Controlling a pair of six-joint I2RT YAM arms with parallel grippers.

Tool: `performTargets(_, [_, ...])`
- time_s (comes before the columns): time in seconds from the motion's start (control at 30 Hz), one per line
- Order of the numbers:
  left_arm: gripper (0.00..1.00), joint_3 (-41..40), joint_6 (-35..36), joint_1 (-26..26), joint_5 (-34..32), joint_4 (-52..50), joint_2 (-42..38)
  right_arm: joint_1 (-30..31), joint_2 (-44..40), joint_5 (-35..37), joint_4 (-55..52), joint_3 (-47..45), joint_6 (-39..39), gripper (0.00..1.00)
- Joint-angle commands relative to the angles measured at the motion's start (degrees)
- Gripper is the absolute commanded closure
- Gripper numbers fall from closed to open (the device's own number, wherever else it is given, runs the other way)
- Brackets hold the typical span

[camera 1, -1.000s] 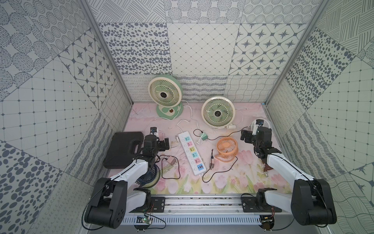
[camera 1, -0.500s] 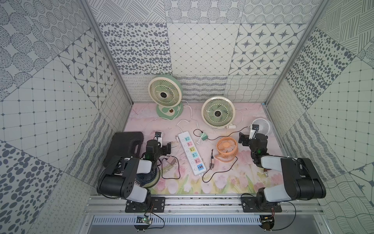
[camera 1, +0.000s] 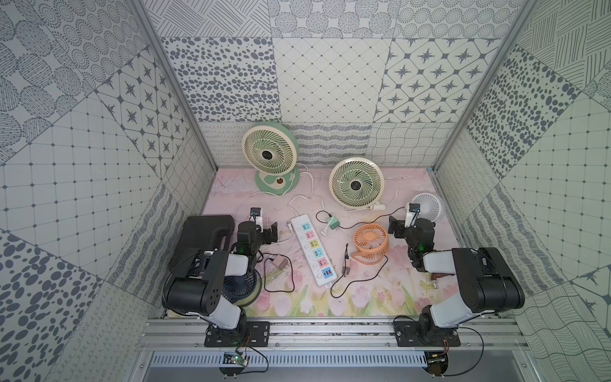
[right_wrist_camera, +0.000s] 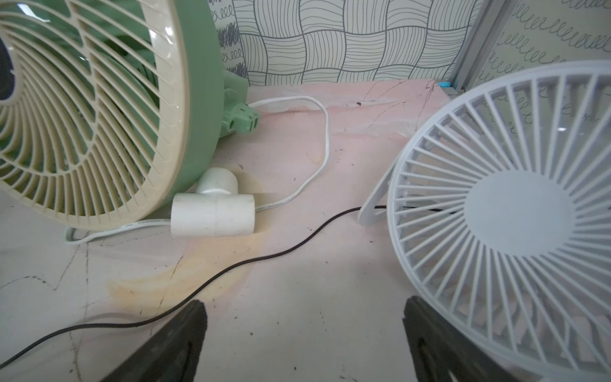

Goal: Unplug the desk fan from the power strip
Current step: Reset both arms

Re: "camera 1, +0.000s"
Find pink usb adapter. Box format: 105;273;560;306
272;256;289;270

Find black usb plug cable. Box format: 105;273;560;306
328;243;391;300

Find white power strip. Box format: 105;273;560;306
291;214;338;287

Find green usb adapter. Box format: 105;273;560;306
327;216;340;230

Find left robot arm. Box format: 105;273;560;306
162;215;278;334

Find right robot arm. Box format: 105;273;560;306
388;216;525;335

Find small white fan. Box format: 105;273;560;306
411;193;446;223

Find orange handheld fan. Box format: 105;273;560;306
350;223;390;265

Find dark blue fan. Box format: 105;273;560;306
223;270;263;307

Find cream desk fan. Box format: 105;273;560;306
329;157;385;211

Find green base desk fan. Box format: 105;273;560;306
241;122;300;196

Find black cable of pink adapter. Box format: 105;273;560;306
252;251;297;294

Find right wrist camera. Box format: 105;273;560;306
405;203;421;228

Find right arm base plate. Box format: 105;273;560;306
392;320;461;348

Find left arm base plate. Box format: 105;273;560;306
204;321;270;348

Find aluminium rail frame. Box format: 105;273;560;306
135;317;528;351

